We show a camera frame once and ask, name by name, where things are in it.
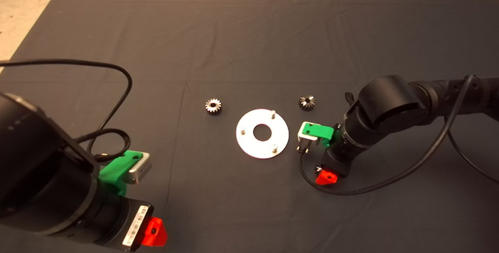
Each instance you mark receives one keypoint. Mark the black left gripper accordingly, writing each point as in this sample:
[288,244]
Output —
[117,222]

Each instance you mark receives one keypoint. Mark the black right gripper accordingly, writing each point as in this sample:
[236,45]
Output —
[337,163]

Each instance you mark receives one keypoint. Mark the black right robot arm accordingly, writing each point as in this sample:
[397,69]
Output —
[390,101]

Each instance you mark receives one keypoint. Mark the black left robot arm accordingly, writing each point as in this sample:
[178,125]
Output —
[39,167]

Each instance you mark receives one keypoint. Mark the round metal carrier plate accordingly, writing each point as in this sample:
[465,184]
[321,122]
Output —
[249,144]

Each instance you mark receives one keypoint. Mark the dark grey table cloth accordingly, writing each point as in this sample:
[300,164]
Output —
[249,30]

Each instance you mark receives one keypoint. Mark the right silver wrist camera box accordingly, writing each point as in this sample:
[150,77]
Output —
[306,138]

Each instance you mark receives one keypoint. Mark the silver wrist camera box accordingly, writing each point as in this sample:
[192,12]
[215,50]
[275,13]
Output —
[139,169]
[306,138]

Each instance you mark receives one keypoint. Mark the right green camera mount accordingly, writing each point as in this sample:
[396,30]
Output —
[317,130]

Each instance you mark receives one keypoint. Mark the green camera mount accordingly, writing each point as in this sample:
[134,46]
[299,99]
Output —
[317,130]
[115,171]

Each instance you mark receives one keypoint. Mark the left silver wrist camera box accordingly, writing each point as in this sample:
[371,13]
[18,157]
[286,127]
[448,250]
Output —
[139,169]

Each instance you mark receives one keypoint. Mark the left green camera mount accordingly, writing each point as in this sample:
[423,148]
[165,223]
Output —
[115,171]

